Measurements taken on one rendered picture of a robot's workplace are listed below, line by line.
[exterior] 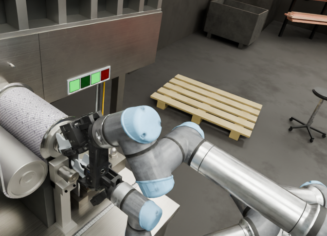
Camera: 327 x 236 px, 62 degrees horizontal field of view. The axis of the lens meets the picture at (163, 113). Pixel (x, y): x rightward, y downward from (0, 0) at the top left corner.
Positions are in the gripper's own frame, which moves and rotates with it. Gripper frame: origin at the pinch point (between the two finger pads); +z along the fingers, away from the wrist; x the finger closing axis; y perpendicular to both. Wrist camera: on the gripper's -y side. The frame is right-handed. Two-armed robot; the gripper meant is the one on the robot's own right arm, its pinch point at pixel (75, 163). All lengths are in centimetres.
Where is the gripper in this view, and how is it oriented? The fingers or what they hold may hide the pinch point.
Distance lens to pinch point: 100.7
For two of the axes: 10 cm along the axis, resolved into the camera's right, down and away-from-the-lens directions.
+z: -8.0, -4.4, 4.1
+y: 1.6, -8.2, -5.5
